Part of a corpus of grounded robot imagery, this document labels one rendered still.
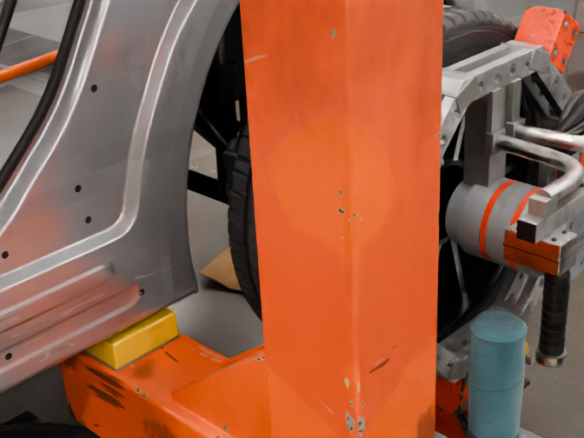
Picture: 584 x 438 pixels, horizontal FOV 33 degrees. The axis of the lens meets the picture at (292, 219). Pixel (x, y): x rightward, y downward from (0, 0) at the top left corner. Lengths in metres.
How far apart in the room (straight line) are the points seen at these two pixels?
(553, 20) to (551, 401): 1.27
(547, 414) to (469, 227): 1.11
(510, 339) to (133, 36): 0.73
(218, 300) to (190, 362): 1.52
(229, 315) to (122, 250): 1.53
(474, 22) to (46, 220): 0.74
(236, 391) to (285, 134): 0.45
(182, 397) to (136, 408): 0.11
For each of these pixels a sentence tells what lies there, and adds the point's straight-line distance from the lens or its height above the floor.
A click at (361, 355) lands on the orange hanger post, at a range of 1.14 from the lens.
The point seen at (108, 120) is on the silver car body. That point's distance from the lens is 1.48.
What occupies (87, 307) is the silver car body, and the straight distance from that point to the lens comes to 1.52.
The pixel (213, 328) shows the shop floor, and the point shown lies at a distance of 2.98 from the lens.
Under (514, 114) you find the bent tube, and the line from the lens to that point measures 1.60.
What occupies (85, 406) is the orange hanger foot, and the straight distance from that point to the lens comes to 1.73.
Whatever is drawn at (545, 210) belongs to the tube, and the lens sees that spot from 1.36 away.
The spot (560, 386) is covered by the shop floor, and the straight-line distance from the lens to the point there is 2.74.
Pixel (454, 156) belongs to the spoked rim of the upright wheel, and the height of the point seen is 0.93.
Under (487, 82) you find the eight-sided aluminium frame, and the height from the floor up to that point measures 1.10.
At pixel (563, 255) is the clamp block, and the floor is 0.93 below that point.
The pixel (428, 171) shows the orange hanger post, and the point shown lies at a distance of 1.13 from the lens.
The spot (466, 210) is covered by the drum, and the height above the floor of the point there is 0.88.
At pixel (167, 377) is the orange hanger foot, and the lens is 1.58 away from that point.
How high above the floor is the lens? 1.57
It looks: 26 degrees down
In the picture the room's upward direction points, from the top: 3 degrees counter-clockwise
